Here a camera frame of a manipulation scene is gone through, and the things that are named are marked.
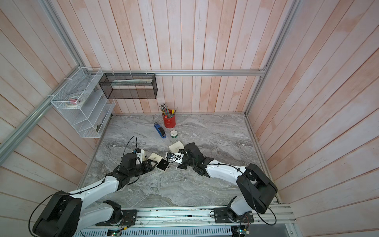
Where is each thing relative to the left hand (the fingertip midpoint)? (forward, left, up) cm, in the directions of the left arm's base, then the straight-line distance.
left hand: (154, 165), depth 87 cm
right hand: (+4, -12, +6) cm, 14 cm away
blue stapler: (+27, 0, 0) cm, 27 cm away
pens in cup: (+37, -6, +7) cm, 39 cm away
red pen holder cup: (+35, -6, +4) cm, 36 cm away
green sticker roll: (+25, -10, -2) cm, 27 cm away
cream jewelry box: (+2, -4, -2) cm, 5 cm away
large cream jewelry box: (+13, -12, -1) cm, 18 cm away
